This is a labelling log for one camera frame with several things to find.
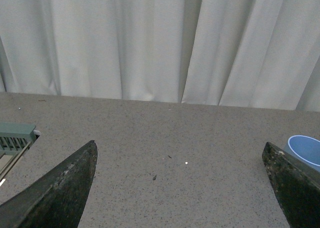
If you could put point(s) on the blue plastic cup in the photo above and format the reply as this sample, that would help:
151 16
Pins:
305 149

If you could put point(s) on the white pleated curtain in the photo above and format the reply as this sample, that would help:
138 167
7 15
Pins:
247 53

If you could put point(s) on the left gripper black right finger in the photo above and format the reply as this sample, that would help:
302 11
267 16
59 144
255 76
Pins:
296 187

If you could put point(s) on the green slotted rack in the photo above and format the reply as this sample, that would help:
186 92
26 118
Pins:
15 140

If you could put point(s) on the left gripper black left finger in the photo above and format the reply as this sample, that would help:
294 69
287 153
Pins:
58 198

